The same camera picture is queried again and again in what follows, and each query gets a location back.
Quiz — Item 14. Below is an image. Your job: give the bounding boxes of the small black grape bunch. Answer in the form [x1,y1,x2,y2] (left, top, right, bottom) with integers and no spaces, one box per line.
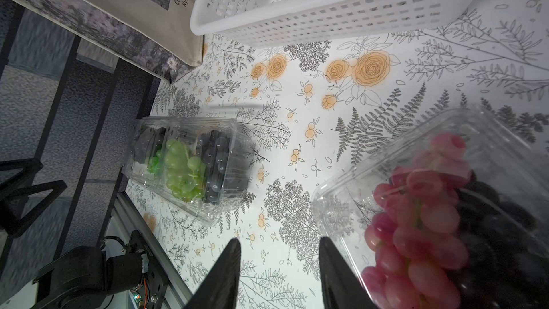
[133,127,166,164]

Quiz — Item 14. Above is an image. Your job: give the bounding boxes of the green grape bunch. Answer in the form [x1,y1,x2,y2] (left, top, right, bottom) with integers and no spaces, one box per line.
[164,139,207,203]
[147,149,163,175]

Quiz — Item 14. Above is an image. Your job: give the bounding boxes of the dark blue grape bunch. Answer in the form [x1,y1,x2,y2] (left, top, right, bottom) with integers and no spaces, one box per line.
[195,130,248,205]

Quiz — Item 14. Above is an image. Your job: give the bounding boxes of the pink grape bunch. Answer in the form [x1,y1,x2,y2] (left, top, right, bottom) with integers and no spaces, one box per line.
[360,132,473,308]

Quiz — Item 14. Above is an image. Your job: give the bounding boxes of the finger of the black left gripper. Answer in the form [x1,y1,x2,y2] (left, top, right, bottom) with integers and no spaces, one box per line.
[1,158,43,200]
[0,179,69,239]

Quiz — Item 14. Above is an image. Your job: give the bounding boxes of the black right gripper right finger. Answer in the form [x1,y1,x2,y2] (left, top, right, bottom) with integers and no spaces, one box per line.
[319,237,376,309]

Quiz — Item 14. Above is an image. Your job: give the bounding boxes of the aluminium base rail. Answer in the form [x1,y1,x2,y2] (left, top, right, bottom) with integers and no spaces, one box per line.
[98,192,192,308]

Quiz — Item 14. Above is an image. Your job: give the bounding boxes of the clear plastic clamshell container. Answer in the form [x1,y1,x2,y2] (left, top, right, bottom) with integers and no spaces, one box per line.
[122,117,170,185]

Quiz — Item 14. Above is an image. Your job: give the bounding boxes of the dark red grape bunch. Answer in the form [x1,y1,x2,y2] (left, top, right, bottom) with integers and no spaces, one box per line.
[449,175,548,308]

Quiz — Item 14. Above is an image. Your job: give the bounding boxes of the white plastic basket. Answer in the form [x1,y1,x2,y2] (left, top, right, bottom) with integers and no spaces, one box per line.
[190,0,473,48]

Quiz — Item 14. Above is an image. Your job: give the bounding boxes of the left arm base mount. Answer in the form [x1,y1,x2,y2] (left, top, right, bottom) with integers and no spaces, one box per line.
[32,230,169,308]

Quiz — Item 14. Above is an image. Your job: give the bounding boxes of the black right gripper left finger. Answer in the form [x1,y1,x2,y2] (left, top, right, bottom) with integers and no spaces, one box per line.
[184,238,242,309]

